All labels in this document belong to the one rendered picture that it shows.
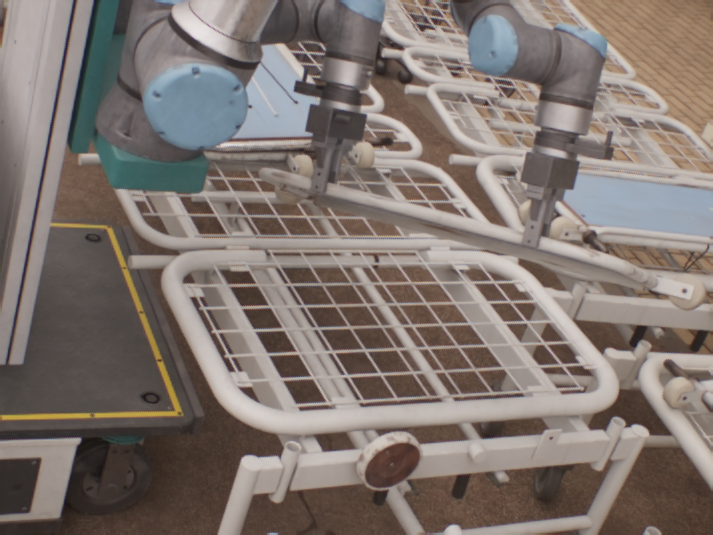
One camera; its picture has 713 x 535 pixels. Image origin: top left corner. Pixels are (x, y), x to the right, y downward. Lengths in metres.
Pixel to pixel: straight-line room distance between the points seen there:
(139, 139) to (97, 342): 0.63
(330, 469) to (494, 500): 0.87
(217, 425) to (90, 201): 0.95
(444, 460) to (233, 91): 0.87
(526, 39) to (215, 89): 0.50
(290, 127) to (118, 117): 1.00
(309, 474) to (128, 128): 0.67
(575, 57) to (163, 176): 0.69
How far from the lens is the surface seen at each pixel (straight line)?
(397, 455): 2.32
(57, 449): 2.49
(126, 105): 2.17
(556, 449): 2.60
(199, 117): 1.94
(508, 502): 3.14
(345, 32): 2.32
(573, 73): 2.14
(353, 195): 2.33
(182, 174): 2.19
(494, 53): 2.08
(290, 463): 2.28
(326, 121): 2.30
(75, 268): 2.86
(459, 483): 2.64
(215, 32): 1.92
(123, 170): 2.16
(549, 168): 2.12
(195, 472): 2.91
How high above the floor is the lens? 1.90
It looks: 30 degrees down
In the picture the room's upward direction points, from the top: 19 degrees clockwise
